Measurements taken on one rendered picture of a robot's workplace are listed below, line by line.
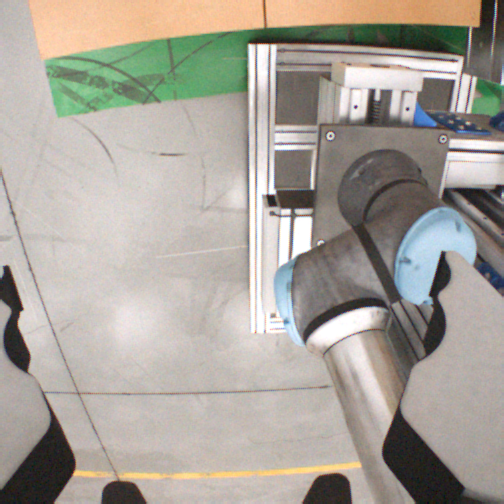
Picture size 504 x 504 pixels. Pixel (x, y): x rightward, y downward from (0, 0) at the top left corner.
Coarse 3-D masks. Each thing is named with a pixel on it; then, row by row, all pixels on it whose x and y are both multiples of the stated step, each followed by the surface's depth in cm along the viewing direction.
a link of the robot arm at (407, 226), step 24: (384, 192) 53; (408, 192) 51; (432, 192) 52; (384, 216) 49; (408, 216) 47; (432, 216) 45; (456, 216) 45; (360, 240) 48; (384, 240) 47; (408, 240) 44; (432, 240) 43; (456, 240) 44; (384, 264) 46; (408, 264) 44; (432, 264) 45; (384, 288) 47; (408, 288) 46
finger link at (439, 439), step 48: (432, 288) 11; (480, 288) 9; (432, 336) 9; (480, 336) 8; (432, 384) 7; (480, 384) 7; (432, 432) 6; (480, 432) 6; (432, 480) 6; (480, 480) 5
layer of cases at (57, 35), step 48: (48, 0) 85; (96, 0) 86; (144, 0) 87; (192, 0) 88; (240, 0) 89; (288, 0) 89; (336, 0) 90; (384, 0) 90; (432, 0) 90; (480, 0) 89; (48, 48) 91; (96, 48) 93
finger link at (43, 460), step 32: (0, 288) 10; (0, 320) 8; (0, 352) 8; (0, 384) 7; (32, 384) 7; (0, 416) 6; (32, 416) 6; (0, 448) 6; (32, 448) 6; (64, 448) 7; (0, 480) 5; (32, 480) 6; (64, 480) 7
